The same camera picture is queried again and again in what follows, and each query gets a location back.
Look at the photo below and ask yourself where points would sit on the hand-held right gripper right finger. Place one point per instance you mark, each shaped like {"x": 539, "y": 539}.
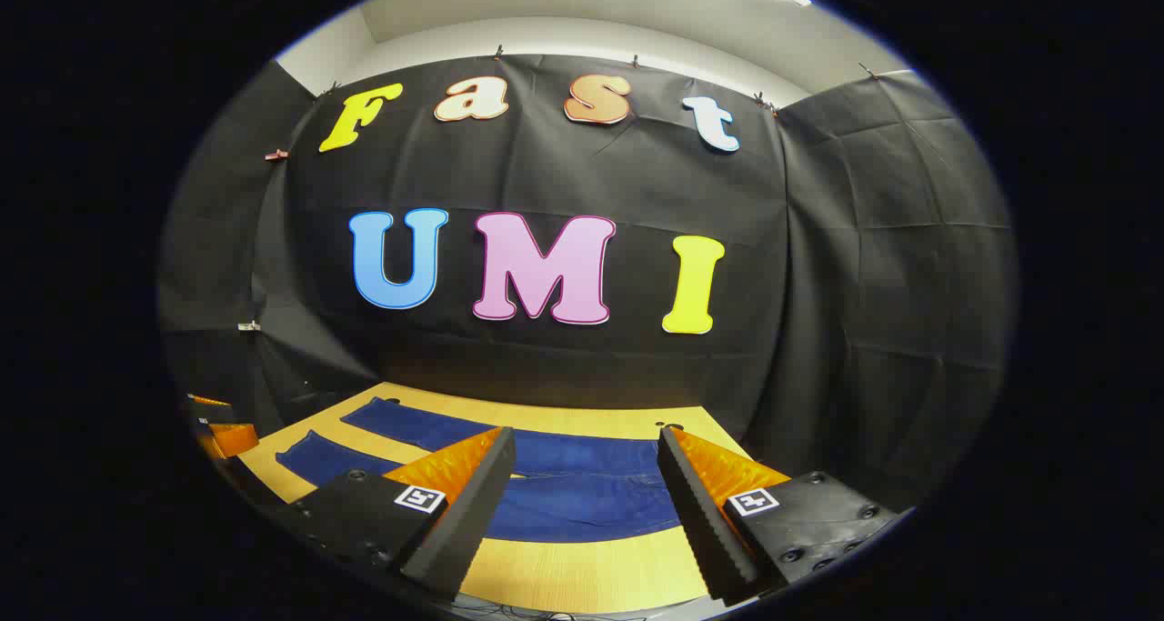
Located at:
{"x": 700, "y": 512}

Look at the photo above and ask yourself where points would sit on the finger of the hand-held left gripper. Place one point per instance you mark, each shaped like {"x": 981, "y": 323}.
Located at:
{"x": 235, "y": 439}
{"x": 211, "y": 408}

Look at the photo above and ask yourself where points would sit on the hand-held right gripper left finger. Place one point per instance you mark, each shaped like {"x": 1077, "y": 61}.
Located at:
{"x": 473, "y": 503}

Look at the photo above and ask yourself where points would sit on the blue jeans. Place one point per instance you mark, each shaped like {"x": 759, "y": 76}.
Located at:
{"x": 582, "y": 503}

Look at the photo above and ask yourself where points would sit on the black backdrop cloth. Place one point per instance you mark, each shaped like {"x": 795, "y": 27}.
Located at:
{"x": 564, "y": 175}

